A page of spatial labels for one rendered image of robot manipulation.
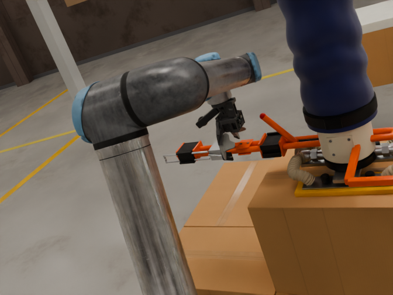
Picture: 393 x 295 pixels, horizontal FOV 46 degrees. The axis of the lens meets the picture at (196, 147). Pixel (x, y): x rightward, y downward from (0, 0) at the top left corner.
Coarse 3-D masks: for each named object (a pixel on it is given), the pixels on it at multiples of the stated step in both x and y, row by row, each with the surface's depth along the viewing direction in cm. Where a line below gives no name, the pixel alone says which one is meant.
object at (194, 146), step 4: (200, 140) 183; (184, 144) 185; (188, 144) 184; (192, 144) 182; (196, 144) 181; (200, 144) 182; (180, 148) 183; (184, 148) 181; (188, 148) 180; (192, 148) 179; (196, 148) 179; (176, 152) 181; (196, 160) 179
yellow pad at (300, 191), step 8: (320, 176) 153; (328, 176) 151; (360, 176) 150; (368, 176) 144; (304, 184) 156; (312, 184) 154; (320, 184) 153; (328, 184) 151; (336, 184) 150; (344, 184) 148; (296, 192) 155; (304, 192) 153; (312, 192) 152; (320, 192) 150; (328, 192) 149; (336, 192) 148; (344, 192) 147; (352, 192) 146; (360, 192) 144; (368, 192) 143; (376, 192) 142; (384, 192) 141; (392, 192) 140
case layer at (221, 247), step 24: (240, 168) 268; (264, 168) 259; (216, 192) 253; (240, 192) 245; (192, 216) 240; (216, 216) 233; (240, 216) 226; (192, 240) 222; (216, 240) 216; (240, 240) 210; (192, 264) 206; (216, 264) 201; (240, 264) 196; (264, 264) 191; (216, 288) 188; (240, 288) 184; (264, 288) 180
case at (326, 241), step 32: (288, 160) 178; (256, 192) 166; (288, 192) 159; (256, 224) 162; (288, 224) 155; (320, 224) 150; (352, 224) 144; (384, 224) 139; (288, 256) 163; (320, 256) 157; (352, 256) 151; (384, 256) 146; (288, 288) 172; (320, 288) 165; (352, 288) 158; (384, 288) 152
